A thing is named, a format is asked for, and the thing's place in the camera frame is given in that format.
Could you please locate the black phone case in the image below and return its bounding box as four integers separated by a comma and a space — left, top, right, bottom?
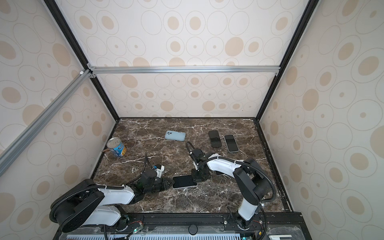
208, 129, 223, 148

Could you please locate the black phone purple edge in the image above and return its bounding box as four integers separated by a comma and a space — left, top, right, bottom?
224, 135, 239, 152

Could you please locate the right black frame post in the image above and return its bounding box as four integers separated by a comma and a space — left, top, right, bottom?
256, 0, 319, 122

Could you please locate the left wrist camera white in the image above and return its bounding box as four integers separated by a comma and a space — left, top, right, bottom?
153, 164, 165, 178

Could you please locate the horizontal aluminium rail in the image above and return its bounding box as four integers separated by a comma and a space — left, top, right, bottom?
91, 66, 280, 74

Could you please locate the black phone front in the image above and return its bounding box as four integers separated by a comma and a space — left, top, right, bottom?
209, 130, 222, 148

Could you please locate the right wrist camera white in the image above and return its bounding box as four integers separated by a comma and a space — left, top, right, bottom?
190, 149, 205, 170

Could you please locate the black frame post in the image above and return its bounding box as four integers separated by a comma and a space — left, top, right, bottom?
256, 0, 319, 122
44, 0, 120, 122

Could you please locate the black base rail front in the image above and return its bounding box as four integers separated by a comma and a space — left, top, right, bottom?
54, 213, 311, 240

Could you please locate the blue tin can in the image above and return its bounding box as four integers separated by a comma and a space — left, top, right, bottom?
107, 138, 127, 157

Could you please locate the left diagonal aluminium rail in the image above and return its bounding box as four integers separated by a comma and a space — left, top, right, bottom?
1, 69, 91, 175

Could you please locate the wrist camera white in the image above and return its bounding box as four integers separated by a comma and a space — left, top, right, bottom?
153, 164, 165, 178
190, 149, 205, 170

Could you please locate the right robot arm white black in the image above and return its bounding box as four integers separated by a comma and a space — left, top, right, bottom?
186, 142, 277, 230

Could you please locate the left black frame post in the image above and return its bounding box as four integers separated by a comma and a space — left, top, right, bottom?
44, 0, 120, 122

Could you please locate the light blue case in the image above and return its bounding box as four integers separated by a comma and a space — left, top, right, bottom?
165, 131, 186, 142
224, 134, 240, 154
171, 174, 199, 190

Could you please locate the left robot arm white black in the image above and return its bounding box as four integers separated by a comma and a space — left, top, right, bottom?
49, 156, 175, 233

